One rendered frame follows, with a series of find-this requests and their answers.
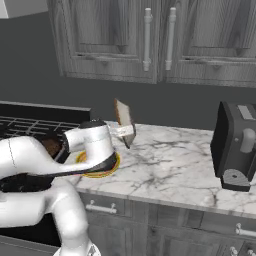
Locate black hob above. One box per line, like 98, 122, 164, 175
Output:
0, 101, 92, 141

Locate grey wall cupboard door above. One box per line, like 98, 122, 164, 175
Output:
46, 0, 162, 85
159, 0, 256, 89

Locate grey base cupboard door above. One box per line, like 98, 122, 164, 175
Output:
85, 213, 149, 256
146, 225, 234, 256

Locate white cupboard door handle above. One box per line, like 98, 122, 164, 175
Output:
165, 6, 177, 72
142, 7, 154, 72

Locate black coffee machine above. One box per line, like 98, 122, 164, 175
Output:
210, 100, 256, 193

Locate black oven front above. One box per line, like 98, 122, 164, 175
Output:
0, 213, 63, 256

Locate pale grey extractor hood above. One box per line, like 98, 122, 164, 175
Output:
0, 0, 50, 20

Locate brown round thing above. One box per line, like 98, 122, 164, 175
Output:
41, 135, 65, 159

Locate grey drawer front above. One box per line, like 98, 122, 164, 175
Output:
199, 210, 256, 240
78, 191, 127, 218

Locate white drawer handle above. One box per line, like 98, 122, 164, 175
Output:
85, 199, 118, 215
235, 222, 256, 238

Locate grey fixed cupboard panel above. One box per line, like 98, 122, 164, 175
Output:
147, 202, 204, 230

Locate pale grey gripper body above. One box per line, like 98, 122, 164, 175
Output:
113, 98, 138, 150

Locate yellow-rimmed plate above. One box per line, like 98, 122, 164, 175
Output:
75, 149, 122, 179

